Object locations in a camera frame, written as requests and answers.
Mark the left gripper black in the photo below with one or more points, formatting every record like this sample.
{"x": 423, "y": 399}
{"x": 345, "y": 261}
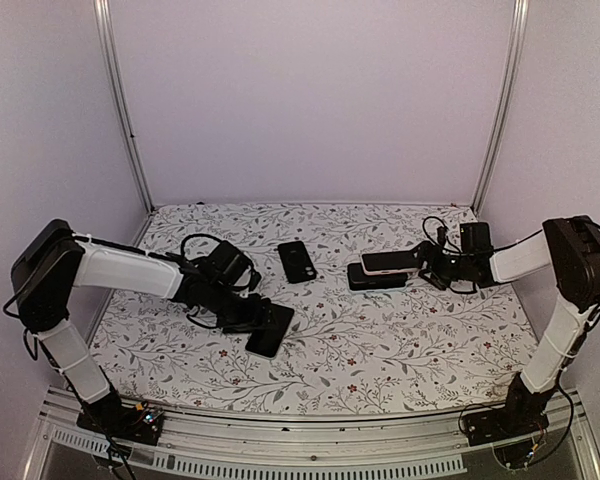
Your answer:
{"x": 255, "y": 318}

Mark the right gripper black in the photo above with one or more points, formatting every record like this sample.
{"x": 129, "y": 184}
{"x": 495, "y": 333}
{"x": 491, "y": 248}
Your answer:
{"x": 426, "y": 248}

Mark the black phone case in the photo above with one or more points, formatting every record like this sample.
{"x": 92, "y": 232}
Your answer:
{"x": 296, "y": 263}

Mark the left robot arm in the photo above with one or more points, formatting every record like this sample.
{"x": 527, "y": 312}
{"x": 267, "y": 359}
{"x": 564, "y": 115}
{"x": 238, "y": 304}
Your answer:
{"x": 59, "y": 260}

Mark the phone in black case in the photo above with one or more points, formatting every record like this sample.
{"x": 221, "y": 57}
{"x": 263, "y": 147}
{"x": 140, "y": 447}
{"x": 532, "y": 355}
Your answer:
{"x": 358, "y": 280}

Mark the floral table mat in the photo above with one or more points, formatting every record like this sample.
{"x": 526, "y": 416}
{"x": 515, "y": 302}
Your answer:
{"x": 412, "y": 349}

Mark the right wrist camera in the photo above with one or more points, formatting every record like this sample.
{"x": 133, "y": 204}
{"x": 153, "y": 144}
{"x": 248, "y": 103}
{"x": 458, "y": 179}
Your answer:
{"x": 475, "y": 240}

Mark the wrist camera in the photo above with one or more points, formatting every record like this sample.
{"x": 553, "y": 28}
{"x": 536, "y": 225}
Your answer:
{"x": 475, "y": 240}
{"x": 227, "y": 263}

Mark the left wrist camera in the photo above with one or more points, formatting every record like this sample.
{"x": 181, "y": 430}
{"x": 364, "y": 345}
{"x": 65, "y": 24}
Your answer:
{"x": 227, "y": 263}

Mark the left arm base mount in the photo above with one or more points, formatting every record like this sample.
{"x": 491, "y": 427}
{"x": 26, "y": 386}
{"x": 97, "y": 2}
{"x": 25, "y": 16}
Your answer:
{"x": 141, "y": 423}

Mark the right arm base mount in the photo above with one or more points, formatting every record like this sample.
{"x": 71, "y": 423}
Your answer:
{"x": 483, "y": 424}

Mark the aluminium frame post right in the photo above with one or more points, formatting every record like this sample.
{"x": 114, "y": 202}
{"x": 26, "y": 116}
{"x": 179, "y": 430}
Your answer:
{"x": 511, "y": 67}

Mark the aluminium frame post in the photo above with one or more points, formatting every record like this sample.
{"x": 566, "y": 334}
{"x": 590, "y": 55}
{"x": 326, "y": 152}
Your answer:
{"x": 105, "y": 30}
{"x": 511, "y": 67}

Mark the aluminium frame post left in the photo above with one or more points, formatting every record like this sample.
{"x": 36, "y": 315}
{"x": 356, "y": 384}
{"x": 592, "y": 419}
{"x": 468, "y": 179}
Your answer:
{"x": 105, "y": 30}

